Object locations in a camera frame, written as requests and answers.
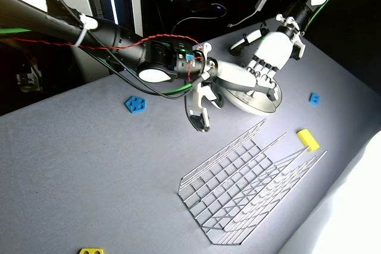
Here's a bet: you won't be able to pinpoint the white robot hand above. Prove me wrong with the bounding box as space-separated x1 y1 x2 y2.
229 27 295 85
208 59 278 109

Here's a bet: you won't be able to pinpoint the black device with blue light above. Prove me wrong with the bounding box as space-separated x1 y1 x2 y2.
190 2 229 18

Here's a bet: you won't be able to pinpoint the yellow rectangular block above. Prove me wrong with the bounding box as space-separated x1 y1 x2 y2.
296 128 321 152

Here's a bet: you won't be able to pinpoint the blue pentagon block with holes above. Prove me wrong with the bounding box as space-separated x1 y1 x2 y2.
124 95 148 114

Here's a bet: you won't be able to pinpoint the grey table cloth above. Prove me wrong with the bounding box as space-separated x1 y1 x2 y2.
0 17 381 254

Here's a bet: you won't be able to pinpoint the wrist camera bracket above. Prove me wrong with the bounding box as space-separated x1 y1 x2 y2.
276 13 307 59
183 83 221 133

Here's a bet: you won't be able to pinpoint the thin white cable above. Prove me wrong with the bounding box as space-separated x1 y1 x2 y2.
227 5 263 28

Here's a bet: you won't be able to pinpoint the wire dish rack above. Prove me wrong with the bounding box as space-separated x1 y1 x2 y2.
177 118 328 246

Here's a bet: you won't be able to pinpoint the grey metal bracket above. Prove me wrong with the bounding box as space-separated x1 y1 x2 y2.
16 65 44 93

